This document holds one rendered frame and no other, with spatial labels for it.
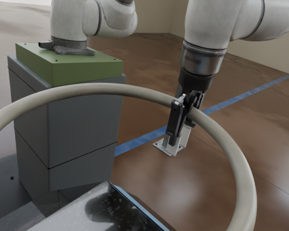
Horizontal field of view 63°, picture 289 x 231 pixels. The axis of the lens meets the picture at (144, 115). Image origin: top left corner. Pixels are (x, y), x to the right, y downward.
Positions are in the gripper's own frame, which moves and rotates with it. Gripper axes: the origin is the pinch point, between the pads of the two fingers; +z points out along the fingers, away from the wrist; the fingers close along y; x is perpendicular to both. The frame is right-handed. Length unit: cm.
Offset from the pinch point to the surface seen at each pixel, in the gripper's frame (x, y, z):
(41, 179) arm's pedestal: -61, 9, 58
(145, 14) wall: -407, -510, 76
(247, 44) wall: -142, -608, 96
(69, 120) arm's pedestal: -52, -3, 23
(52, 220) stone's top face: -2.7, 35.8, -0.6
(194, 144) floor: -36, -126, 95
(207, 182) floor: -5, -88, 92
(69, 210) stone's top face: -2.4, 32.8, -0.4
